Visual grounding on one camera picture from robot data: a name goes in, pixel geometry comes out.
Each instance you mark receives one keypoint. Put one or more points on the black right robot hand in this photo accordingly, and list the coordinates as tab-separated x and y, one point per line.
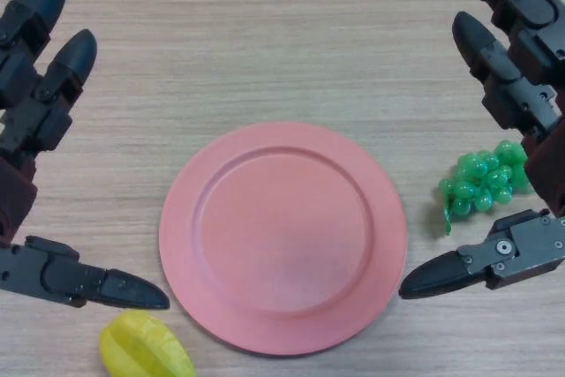
529	55

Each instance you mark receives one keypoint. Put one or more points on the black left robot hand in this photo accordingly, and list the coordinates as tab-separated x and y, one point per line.
26	107

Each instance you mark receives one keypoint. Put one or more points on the green grapes bunch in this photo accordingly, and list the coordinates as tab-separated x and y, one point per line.
481	183

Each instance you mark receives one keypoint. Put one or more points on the pink round plate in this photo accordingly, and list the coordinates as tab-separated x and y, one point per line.
282	231

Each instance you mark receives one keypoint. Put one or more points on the yellow starfruit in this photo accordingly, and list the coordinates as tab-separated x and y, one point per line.
141	346

